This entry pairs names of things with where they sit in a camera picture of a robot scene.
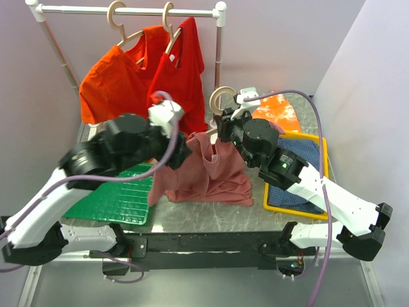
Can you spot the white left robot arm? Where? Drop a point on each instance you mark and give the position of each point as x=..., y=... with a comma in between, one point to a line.
x=36, y=236

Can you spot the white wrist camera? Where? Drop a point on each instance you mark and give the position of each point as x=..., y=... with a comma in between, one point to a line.
x=247, y=99
x=162, y=115

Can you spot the beige hanger with orange shirt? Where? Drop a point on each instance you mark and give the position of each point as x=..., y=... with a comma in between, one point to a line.
x=125, y=39

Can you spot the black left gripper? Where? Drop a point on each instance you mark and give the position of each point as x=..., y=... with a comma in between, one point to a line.
x=168, y=150

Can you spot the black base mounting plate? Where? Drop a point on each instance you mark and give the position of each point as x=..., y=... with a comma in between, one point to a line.
x=206, y=250

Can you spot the red t shirt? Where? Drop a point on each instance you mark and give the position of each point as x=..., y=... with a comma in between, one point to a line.
x=181, y=78

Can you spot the orange white patterned shirt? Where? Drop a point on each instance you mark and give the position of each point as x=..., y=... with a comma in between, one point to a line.
x=277, y=109

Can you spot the aluminium frame rail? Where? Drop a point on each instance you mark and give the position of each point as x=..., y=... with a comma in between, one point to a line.
x=75, y=280

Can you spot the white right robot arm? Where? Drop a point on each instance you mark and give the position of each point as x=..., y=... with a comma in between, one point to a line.
x=354, y=225

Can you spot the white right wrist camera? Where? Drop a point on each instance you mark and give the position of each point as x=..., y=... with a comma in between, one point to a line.
x=247, y=99

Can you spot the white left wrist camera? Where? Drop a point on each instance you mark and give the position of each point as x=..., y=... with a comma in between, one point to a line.
x=162, y=115

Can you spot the blue checked shirt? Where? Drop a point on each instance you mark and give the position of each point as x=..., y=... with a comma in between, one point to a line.
x=309, y=151

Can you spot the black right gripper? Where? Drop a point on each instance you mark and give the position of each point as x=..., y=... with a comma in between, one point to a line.
x=224, y=124

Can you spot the green plastic tray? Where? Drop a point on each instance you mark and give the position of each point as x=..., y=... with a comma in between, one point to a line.
x=115, y=202

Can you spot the orange t shirt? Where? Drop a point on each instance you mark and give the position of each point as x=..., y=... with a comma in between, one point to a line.
x=119, y=82

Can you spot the dusty pink t shirt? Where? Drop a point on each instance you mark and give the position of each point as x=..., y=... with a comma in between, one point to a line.
x=212, y=172

